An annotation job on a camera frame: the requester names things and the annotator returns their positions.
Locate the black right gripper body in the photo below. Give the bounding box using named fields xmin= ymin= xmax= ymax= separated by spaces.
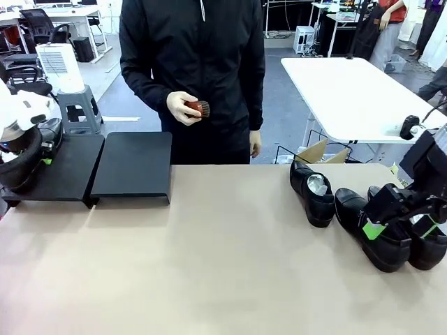
xmin=399 ymin=129 xmax=447 ymax=198

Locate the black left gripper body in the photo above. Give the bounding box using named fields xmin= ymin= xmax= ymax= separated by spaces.
xmin=0 ymin=125 xmax=43 ymax=163

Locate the brown wooden shoe brush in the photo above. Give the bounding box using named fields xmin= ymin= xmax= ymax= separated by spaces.
xmin=184 ymin=100 xmax=211 ymax=119

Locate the person's left forearm black sleeve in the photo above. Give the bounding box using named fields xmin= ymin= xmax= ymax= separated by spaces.
xmin=246 ymin=69 xmax=266 ymax=132

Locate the person's right forearm black sleeve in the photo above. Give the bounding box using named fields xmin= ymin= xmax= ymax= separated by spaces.
xmin=120 ymin=66 xmax=172 ymax=114

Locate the narrow black metal stand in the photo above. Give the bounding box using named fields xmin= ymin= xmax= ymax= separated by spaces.
xmin=1 ymin=134 xmax=106 ymax=210

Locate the wide black metal stand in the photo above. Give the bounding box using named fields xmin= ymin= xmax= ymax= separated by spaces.
xmin=89 ymin=131 xmax=174 ymax=206

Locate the person's right hand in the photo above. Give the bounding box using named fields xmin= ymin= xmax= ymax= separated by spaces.
xmin=166 ymin=91 xmax=203 ymax=127

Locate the person's left hand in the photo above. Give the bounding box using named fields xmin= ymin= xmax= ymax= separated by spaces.
xmin=249 ymin=129 xmax=263 ymax=159

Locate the grey plastic step stool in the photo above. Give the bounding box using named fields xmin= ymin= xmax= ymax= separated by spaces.
xmin=57 ymin=85 xmax=105 ymax=135

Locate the person's dark trouser leg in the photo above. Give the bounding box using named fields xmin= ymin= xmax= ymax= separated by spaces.
xmin=417 ymin=66 xmax=447 ymax=105

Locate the white air purifier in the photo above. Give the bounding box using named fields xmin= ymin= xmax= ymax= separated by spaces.
xmin=36 ymin=43 xmax=86 ymax=94

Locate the brown cardboard box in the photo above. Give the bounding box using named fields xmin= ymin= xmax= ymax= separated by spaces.
xmin=295 ymin=137 xmax=352 ymax=165

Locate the black armrest office chair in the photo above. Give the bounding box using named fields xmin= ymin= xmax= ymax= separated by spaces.
xmin=0 ymin=52 xmax=53 ymax=102

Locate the white folding table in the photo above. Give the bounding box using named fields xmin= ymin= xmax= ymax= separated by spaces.
xmin=281 ymin=57 xmax=447 ymax=165

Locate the grey plastic bin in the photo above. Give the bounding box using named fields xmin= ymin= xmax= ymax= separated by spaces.
xmin=383 ymin=54 xmax=408 ymax=74

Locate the black box under desk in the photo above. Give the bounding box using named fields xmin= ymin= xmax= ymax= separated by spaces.
xmin=72 ymin=36 xmax=95 ymax=63

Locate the black mesh office chair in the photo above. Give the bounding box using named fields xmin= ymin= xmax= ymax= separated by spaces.
xmin=19 ymin=8 xmax=74 ymax=48

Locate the person in red shirt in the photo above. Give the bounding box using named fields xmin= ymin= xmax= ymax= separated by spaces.
xmin=369 ymin=0 xmax=409 ymax=73

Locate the person in dark clothes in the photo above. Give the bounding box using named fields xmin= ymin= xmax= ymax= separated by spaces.
xmin=415 ymin=0 xmax=447 ymax=67

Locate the white office desk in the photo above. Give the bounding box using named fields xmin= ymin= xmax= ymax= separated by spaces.
xmin=0 ymin=5 xmax=112 ymax=64

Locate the black hanging apron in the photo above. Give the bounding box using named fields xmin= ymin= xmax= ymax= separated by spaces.
xmin=352 ymin=3 xmax=385 ymax=60

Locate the white table with black panel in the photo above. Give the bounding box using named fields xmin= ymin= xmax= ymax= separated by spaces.
xmin=310 ymin=1 xmax=371 ymax=59

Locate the white computer case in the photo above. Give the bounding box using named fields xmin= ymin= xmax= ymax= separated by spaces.
xmin=293 ymin=25 xmax=317 ymax=55

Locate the person in black jacket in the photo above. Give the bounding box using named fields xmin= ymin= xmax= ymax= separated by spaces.
xmin=119 ymin=0 xmax=266 ymax=165

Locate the thin black camera cable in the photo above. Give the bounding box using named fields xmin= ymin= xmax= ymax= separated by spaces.
xmin=420 ymin=100 xmax=447 ymax=124

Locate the black wire frame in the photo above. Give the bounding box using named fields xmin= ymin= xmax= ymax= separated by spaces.
xmin=275 ymin=144 xmax=301 ymax=165

